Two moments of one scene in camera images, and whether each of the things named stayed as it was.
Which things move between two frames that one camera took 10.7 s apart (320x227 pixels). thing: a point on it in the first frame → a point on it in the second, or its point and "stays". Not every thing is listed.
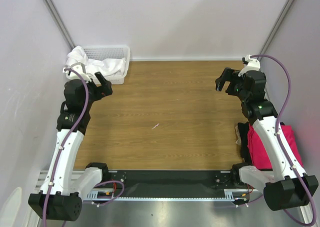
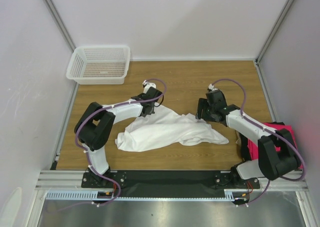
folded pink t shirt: [259, 158] stays
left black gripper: [103, 90] → [152, 112]
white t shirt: [99, 67] → [151, 130]
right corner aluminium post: [280, 19] stays
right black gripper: [230, 79] → [202, 111]
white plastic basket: [107, 52] stays
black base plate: [167, 182] stays
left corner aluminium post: [51, 5] stays
